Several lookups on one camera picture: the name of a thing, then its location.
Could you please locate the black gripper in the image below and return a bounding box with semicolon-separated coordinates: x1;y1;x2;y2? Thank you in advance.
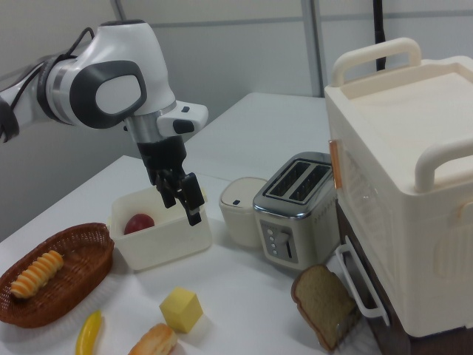
137;133;206;227

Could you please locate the yellow cube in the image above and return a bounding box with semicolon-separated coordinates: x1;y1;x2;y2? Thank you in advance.
159;286;205;334

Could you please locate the red apple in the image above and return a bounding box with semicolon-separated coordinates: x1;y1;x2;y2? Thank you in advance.
123;213;156;236

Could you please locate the white rectangular plastic container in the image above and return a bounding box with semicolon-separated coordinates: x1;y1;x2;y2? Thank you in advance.
106;183;214;272

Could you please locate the white lidded canister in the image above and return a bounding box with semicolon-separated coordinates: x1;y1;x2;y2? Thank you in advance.
218;176;269;250

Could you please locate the brown wicker basket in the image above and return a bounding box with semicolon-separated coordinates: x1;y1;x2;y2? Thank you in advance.
0;222;116;329

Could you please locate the silver two-slot toaster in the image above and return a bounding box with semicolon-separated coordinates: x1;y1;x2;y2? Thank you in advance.
252;151;343;273

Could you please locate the toasted bread roll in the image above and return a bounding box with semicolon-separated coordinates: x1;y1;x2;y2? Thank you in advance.
127;322;179;355

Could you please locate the orange striped twisted bread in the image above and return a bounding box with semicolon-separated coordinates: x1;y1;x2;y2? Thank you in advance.
10;250;65;299

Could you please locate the yellow banana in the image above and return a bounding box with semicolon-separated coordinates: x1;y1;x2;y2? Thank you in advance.
75;309;103;355

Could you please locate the brown bread slice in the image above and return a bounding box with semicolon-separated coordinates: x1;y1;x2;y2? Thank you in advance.
291;263;358;351

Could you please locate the cream white toy oven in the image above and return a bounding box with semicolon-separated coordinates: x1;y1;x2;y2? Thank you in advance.
324;36;473;339

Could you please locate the black background pole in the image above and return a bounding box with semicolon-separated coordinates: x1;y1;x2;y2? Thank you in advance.
370;0;389;72

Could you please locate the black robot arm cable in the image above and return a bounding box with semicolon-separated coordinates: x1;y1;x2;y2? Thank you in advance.
0;26;96;143

